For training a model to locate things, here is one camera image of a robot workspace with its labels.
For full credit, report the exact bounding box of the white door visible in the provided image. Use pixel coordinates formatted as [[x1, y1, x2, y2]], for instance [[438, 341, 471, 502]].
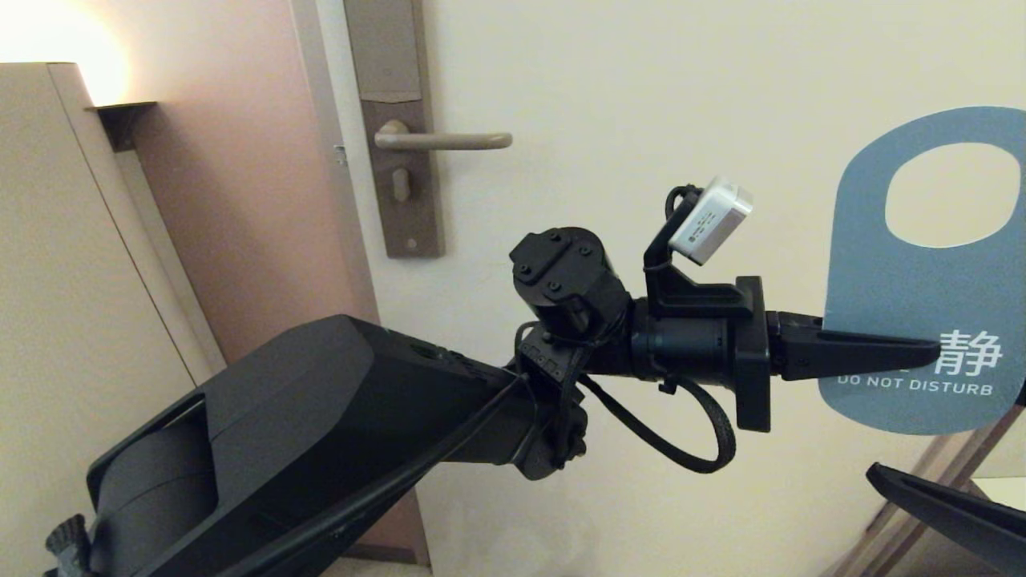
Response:
[[317, 0, 1026, 577]]

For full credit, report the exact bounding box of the blue do-not-disturb door hanger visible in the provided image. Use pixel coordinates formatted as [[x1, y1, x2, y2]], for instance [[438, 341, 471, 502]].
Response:
[[818, 107, 1026, 436]]

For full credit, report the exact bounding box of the black looped cable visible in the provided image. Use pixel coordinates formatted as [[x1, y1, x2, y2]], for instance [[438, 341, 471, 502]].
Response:
[[577, 373, 737, 474]]

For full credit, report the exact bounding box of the dark wall lamp bracket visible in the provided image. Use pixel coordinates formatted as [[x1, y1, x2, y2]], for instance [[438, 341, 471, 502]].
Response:
[[87, 101, 159, 153]]

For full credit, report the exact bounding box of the metal lever door handle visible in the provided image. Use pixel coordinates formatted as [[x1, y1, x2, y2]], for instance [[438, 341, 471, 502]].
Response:
[[374, 120, 514, 152]]

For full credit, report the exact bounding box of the brown metal lock plate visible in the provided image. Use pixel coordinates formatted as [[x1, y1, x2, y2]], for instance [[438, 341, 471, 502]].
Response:
[[345, 0, 446, 259]]

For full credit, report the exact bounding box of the white wrist camera with mount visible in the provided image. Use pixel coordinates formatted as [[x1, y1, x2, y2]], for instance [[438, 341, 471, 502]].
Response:
[[644, 176, 754, 317]]

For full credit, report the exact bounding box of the dark cabinet side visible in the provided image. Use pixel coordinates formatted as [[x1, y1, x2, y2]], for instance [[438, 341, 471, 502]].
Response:
[[890, 513, 1026, 577]]

